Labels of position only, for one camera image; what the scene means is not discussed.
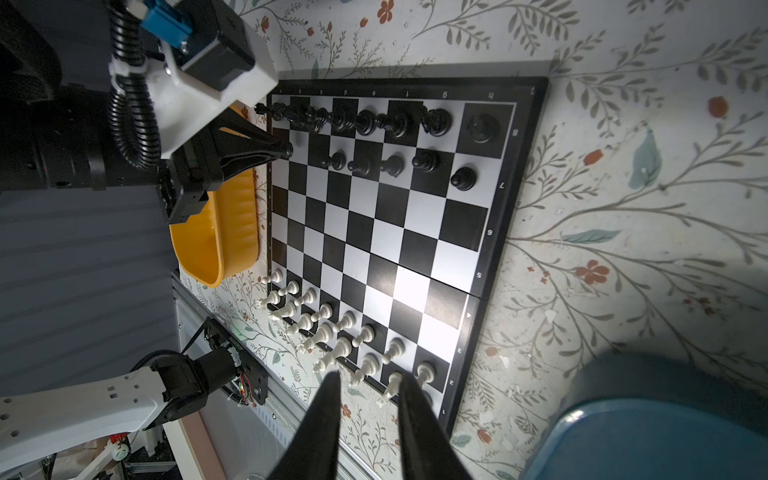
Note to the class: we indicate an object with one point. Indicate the yellow plastic tray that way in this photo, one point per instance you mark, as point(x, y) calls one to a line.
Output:
point(223, 240)

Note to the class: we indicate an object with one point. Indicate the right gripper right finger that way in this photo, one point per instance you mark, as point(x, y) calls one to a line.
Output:
point(426, 452)

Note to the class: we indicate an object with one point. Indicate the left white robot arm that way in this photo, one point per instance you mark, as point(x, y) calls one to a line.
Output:
point(165, 386)

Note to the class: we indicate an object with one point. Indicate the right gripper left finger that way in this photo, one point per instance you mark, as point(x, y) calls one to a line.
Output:
point(313, 452)

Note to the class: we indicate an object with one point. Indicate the teal plastic tray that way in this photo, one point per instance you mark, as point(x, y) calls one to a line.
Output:
point(635, 416)

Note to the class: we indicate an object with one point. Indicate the black white chess board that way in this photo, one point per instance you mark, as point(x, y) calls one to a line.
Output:
point(389, 218)

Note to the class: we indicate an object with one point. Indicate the aluminium front rail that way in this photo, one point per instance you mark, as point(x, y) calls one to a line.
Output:
point(249, 439)

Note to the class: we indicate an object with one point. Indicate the black chess pawn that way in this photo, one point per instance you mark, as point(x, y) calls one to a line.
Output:
point(287, 150)

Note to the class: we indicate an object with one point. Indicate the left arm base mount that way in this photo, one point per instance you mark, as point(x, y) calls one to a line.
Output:
point(247, 380)

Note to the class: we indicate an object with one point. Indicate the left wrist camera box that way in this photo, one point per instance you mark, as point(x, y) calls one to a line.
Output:
point(174, 69)

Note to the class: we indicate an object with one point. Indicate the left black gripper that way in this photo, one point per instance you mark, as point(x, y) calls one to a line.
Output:
point(200, 165)

